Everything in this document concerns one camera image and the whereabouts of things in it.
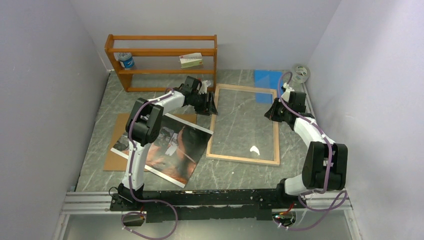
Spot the orange wooden shelf rack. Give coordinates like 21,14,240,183
104,34,218,92

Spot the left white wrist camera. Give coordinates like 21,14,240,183
199,80,212,94

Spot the blue white small jar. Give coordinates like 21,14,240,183
117,52,135,69

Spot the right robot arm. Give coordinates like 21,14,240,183
264,89,348,208

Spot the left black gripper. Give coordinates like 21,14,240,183
191,92,218,117

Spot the small white green box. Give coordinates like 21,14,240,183
179,52,203,69

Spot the clear acrylic sheet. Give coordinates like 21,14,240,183
211,71,278,160

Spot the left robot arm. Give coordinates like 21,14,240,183
110,76,218,212

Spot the clear tape roll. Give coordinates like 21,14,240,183
291,63,311,84

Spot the brown cardboard backing board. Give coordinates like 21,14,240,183
103,113,181,172

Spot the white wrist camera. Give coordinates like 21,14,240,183
281,83,295,102
199,80,212,94

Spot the purple cable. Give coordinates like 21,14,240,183
272,71,349,232
120,87,180,240

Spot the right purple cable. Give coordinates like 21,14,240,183
272,71,349,232

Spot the blue foam mat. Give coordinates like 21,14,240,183
253,70,283,104

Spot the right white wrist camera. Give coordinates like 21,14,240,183
281,83,295,102

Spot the printed photo of people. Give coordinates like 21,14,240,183
110,113,215,190

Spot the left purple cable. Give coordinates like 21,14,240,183
120,87,180,240

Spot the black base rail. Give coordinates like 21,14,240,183
109,184,302,223

